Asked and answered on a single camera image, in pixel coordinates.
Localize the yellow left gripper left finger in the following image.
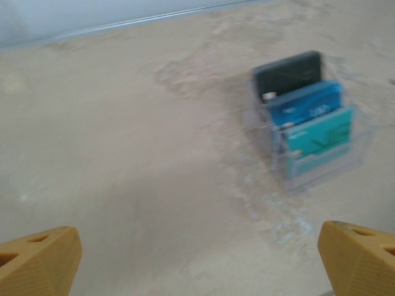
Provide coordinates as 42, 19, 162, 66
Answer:
0, 226, 83, 296

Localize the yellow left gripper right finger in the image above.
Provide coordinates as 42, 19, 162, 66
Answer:
317, 220, 395, 296

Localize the blue green card box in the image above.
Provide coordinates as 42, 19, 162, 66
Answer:
243, 51, 374, 192

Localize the teal credit card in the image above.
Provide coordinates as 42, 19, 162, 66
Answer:
282, 106, 356, 179

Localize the blue credit card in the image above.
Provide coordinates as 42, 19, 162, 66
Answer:
267, 80, 345, 129

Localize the black credit card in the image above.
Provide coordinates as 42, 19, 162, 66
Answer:
254, 51, 324, 100

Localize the aluminium table end rail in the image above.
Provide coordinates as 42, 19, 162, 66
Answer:
0, 0, 278, 52

